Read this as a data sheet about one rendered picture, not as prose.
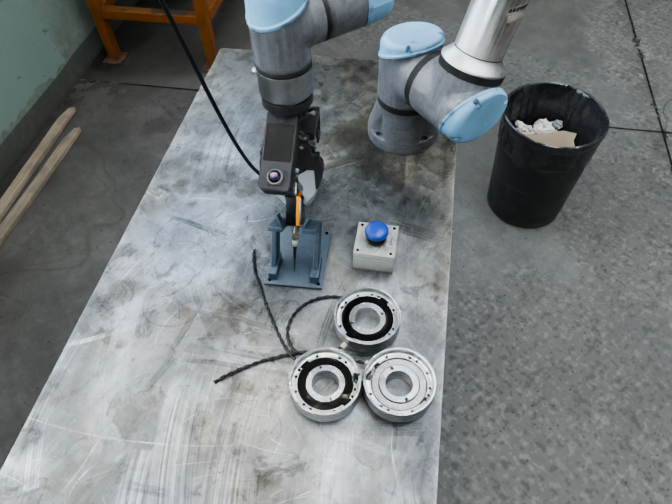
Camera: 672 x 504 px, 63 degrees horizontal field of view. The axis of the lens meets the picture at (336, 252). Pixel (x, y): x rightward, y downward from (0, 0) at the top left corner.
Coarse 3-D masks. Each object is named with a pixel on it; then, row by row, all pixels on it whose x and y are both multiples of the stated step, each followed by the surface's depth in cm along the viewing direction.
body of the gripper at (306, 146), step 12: (312, 96) 74; (276, 108) 72; (288, 108) 72; (300, 108) 73; (312, 108) 82; (312, 120) 80; (300, 132) 78; (312, 132) 78; (300, 144) 78; (312, 144) 78; (300, 156) 79; (312, 156) 79; (300, 168) 82
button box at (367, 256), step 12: (360, 228) 95; (396, 228) 95; (360, 240) 93; (384, 240) 93; (396, 240) 93; (360, 252) 92; (372, 252) 92; (384, 252) 92; (360, 264) 94; (372, 264) 93; (384, 264) 93
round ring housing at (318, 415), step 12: (324, 348) 82; (336, 348) 81; (300, 360) 81; (348, 360) 81; (312, 372) 80; (324, 372) 81; (336, 372) 80; (360, 372) 79; (312, 384) 81; (360, 384) 78; (312, 396) 78; (324, 396) 78; (336, 396) 78; (300, 408) 77; (312, 408) 77; (336, 408) 77; (348, 408) 77; (324, 420) 77
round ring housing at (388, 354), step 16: (384, 352) 81; (400, 352) 82; (416, 352) 81; (368, 368) 80; (400, 368) 81; (432, 368) 79; (368, 384) 79; (384, 384) 79; (416, 384) 79; (432, 384) 79; (368, 400) 77; (400, 400) 78; (432, 400) 78; (384, 416) 77; (400, 416) 75; (416, 416) 76
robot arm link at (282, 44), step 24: (264, 0) 60; (288, 0) 61; (312, 0) 64; (264, 24) 63; (288, 24) 63; (312, 24) 65; (264, 48) 65; (288, 48) 65; (264, 72) 68; (288, 72) 68
